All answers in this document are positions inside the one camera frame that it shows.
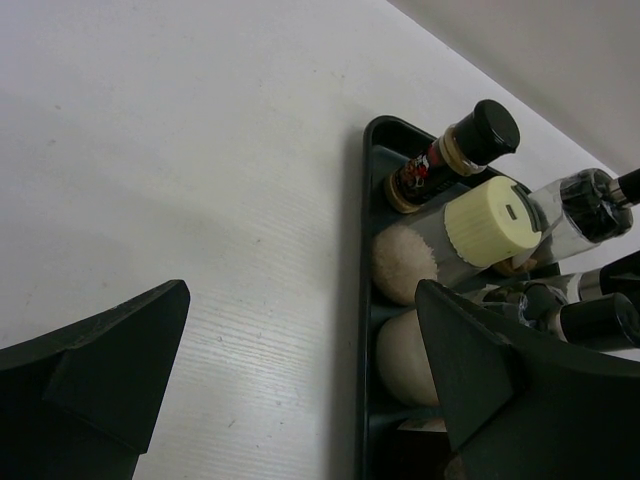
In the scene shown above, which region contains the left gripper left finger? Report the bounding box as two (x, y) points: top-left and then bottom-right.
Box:
(1, 280), (190, 479)

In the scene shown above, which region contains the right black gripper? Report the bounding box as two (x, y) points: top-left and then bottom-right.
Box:
(608, 169), (640, 206)

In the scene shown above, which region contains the black top grinder bottle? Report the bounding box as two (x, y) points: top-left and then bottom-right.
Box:
(376, 281), (580, 407)

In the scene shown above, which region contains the small brown spice bottle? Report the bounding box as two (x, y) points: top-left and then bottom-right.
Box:
(384, 99), (521, 214)

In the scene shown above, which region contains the white cap dark spice jar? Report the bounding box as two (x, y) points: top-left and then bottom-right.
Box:
(397, 417), (447, 434)

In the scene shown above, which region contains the black cap pepper grinder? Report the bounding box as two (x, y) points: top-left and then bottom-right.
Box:
(519, 252), (640, 354)

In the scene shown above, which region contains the yellow cap seasoning shaker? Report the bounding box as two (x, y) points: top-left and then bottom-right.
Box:
(371, 176), (542, 306)

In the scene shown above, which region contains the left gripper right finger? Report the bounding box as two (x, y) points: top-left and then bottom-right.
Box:
(415, 280), (639, 479)

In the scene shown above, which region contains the black rectangular tray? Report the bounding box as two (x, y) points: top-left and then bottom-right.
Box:
(354, 115), (566, 480)

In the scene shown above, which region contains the small dark cap bottle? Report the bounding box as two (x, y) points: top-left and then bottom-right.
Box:
(492, 167), (635, 277)

